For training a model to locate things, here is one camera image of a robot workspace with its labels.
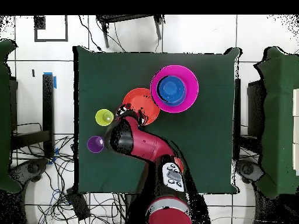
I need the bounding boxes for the yellow plastic cup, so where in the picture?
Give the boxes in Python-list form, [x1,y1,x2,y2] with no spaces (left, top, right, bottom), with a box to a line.
[95,108,115,127]

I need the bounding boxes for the light blue translucent bowl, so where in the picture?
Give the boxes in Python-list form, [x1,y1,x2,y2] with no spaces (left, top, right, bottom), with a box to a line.
[160,96,187,107]

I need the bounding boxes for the dark blue ribbed bowl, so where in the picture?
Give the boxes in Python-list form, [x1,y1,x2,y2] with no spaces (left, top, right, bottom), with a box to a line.
[157,75,187,104]

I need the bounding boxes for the large pink plastic bowl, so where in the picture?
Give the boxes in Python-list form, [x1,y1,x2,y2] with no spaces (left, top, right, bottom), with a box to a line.
[149,65,200,114]

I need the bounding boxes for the red-orange shallow bowl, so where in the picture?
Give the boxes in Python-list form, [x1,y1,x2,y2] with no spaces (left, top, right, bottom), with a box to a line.
[121,87,161,127]

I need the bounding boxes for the dark green table cloth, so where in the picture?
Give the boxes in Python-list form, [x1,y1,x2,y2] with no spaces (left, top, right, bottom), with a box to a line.
[72,45,242,195]

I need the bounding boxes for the purple plastic cup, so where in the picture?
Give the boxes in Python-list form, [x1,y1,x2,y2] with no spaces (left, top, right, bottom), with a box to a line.
[86,135,105,154]

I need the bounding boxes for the blue tape strip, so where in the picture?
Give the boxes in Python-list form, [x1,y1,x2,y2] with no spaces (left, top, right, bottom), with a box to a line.
[47,147,60,166]
[43,72,57,89]

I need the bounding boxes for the black floor stand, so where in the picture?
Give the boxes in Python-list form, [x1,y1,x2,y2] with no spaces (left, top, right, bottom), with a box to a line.
[10,73,55,158]

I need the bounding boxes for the orange translucent bowl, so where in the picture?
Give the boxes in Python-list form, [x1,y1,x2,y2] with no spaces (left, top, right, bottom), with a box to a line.
[173,157,185,174]

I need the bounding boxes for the black metal stool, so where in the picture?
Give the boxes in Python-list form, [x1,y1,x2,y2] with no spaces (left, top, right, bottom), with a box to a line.
[95,15,166,49]

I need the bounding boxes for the black power strip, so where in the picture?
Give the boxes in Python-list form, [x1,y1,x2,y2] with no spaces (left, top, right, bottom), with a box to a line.
[65,187,91,222]

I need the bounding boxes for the black floor device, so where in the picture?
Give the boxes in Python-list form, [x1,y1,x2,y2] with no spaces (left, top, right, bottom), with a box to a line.
[235,159,265,184]
[9,157,50,194]

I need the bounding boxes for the dark green side cloth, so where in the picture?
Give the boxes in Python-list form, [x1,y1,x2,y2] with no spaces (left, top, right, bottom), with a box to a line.
[253,45,299,199]
[0,38,22,193]

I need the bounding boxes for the white box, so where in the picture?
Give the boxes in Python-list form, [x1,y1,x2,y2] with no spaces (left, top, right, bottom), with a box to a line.
[292,143,299,176]
[292,88,299,117]
[292,116,299,144]

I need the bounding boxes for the thin black floor cable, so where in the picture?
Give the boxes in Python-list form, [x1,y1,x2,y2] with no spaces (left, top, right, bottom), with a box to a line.
[78,15,104,53]

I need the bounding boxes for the bundle of floor cables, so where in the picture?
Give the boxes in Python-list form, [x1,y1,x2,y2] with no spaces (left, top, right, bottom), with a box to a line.
[13,121,128,224]

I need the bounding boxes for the black square frame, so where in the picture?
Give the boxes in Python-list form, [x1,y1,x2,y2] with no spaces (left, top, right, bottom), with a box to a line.
[34,15,69,43]

